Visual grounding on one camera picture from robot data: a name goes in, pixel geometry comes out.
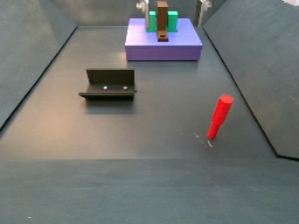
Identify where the black angle bracket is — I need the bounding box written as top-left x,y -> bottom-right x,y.
79,68 -> 137,99

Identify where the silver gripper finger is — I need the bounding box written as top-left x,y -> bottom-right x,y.
198,0 -> 213,26
137,0 -> 150,27

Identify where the purple base block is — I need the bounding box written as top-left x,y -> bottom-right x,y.
126,18 -> 203,61

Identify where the green block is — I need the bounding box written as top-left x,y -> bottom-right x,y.
146,10 -> 179,32

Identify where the brown L-shaped bracket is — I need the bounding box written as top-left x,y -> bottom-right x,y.
157,1 -> 169,42

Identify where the red peg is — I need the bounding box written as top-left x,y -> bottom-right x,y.
209,94 -> 234,139

